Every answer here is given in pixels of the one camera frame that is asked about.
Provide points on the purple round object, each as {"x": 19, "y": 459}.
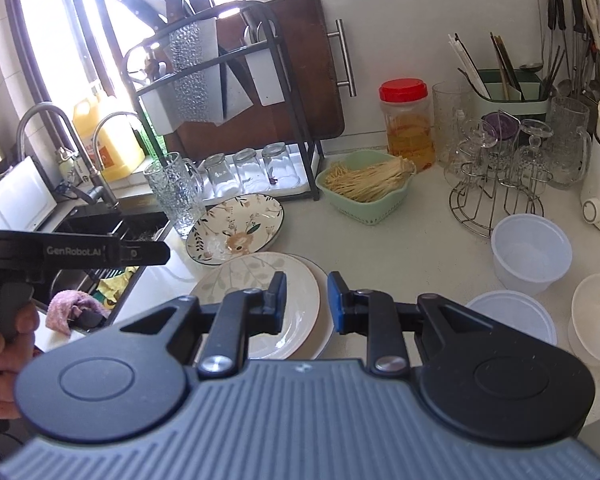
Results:
{"x": 500, "y": 127}

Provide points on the row of hanging kitchen utensils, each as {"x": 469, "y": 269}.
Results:
{"x": 577, "y": 40}

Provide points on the plain beige plate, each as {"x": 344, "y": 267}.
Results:
{"x": 325, "y": 305}

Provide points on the yellow oil bottle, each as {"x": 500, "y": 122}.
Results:
{"x": 112, "y": 140}

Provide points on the leaf pattern plate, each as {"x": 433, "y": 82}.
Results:
{"x": 260, "y": 285}

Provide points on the red lid plastic jar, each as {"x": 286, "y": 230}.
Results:
{"x": 408, "y": 125}

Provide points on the green utensil holder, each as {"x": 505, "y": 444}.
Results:
{"x": 525, "y": 105}

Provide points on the white drain tray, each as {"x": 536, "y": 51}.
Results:
{"x": 307, "y": 180}

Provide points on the pink dish cloth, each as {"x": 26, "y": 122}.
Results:
{"x": 70, "y": 307}

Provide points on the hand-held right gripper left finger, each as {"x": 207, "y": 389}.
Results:
{"x": 280, "y": 305}

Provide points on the clear drinking glass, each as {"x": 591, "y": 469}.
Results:
{"x": 280, "y": 162}
{"x": 219, "y": 175}
{"x": 249, "y": 167}

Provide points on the translucent plastic bowl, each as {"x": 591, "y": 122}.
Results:
{"x": 530, "y": 255}

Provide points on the steel kitchen faucet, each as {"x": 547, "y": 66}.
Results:
{"x": 40, "y": 115}

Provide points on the white plastic cutting board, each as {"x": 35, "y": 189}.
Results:
{"x": 15, "y": 195}

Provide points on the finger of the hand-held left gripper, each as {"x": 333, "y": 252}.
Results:
{"x": 150, "y": 254}

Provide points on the white rack holder box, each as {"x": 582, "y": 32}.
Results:
{"x": 265, "y": 75}

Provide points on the person's left hand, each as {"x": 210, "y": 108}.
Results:
{"x": 10, "y": 332}

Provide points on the slim steel faucet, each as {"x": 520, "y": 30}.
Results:
{"x": 110, "y": 120}

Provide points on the black metal kitchen rack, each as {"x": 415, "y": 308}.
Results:
{"x": 145, "y": 50}

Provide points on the yellow green cloth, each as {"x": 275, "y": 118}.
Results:
{"x": 117, "y": 285}

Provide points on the brown wooden cutting board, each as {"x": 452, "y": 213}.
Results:
{"x": 305, "y": 85}

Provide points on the brown chopsticks bundle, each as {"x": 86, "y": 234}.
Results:
{"x": 505, "y": 67}

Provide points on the stemmed clear glass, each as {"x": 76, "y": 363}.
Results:
{"x": 534, "y": 135}
{"x": 475, "y": 135}

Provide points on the textured clear plastic sheet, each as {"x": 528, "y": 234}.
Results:
{"x": 192, "y": 75}

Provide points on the green plastic basket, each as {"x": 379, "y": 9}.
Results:
{"x": 365, "y": 207}

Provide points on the textured glass pitcher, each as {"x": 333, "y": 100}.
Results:
{"x": 175, "y": 195}
{"x": 570, "y": 145}

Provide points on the white ceramic bowl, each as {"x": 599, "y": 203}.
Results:
{"x": 597, "y": 315}

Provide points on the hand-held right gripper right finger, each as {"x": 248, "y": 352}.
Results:
{"x": 335, "y": 305}

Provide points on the floral deep plate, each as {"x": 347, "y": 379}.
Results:
{"x": 230, "y": 232}

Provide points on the white chopsticks bundle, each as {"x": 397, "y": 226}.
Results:
{"x": 467, "y": 62}

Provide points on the black kitchen sink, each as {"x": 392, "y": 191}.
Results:
{"x": 110, "y": 222}

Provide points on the clear plastic container lid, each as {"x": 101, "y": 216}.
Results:
{"x": 510, "y": 312}

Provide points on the tall clear glass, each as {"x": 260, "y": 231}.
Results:
{"x": 450, "y": 120}

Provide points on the dried yellow noodles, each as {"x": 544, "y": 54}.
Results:
{"x": 365, "y": 177}

